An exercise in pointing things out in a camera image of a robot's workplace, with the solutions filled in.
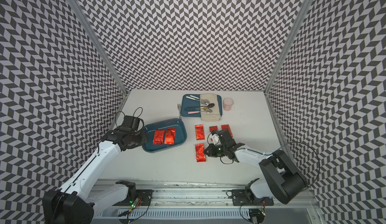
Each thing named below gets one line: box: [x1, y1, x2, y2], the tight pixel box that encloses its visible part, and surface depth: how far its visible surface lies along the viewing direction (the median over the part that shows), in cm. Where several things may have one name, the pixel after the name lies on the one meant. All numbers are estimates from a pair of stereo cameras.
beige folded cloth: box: [200, 93, 222, 123], surface depth 109 cm
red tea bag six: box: [195, 143, 207, 163], surface depth 87 cm
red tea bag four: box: [221, 124, 234, 138], surface depth 101 cm
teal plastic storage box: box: [142, 118, 188, 154], surface depth 87 cm
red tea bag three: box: [152, 129, 165, 146], surface depth 84 cm
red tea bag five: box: [164, 127, 177, 145], surface depth 86 cm
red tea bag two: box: [209, 125, 218, 133], surface depth 101 cm
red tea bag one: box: [194, 124, 206, 141], surface depth 98 cm
